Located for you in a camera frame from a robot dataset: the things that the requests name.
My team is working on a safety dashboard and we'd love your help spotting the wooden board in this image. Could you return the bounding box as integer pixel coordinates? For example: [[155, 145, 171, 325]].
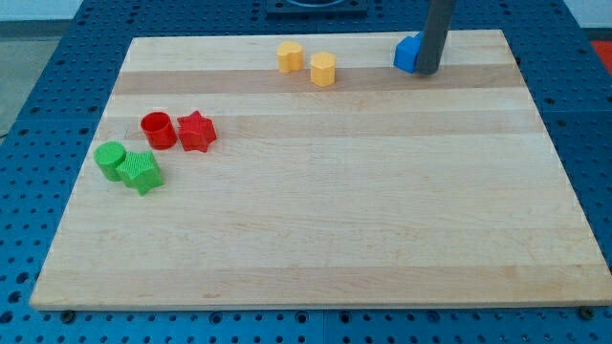
[[31, 30, 611, 312]]

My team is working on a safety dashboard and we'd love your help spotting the red star block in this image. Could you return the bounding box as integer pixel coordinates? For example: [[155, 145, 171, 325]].
[[178, 111, 217, 153]]

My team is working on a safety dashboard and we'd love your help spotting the blue cube block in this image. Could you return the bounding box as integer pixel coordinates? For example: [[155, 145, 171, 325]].
[[393, 32, 423, 74]]

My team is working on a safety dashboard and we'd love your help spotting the yellow hexagon block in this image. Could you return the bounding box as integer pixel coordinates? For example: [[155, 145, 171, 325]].
[[310, 52, 337, 87]]

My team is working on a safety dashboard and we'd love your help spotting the yellow heart block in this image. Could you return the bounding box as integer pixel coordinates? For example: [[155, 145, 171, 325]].
[[276, 41, 304, 74]]

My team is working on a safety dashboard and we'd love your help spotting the green star block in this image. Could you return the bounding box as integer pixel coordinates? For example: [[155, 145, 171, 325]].
[[117, 151, 164, 196]]

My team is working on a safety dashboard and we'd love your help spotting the red cylinder block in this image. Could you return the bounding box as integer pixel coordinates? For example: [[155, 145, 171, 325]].
[[140, 112, 177, 150]]

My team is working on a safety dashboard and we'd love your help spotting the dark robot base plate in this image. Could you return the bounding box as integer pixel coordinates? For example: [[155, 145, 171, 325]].
[[264, 0, 368, 17]]

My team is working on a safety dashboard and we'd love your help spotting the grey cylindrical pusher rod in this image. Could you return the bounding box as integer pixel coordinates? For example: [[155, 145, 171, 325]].
[[416, 0, 456, 75]]

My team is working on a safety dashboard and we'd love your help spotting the green cylinder block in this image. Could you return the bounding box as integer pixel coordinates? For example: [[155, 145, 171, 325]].
[[94, 141, 126, 182]]

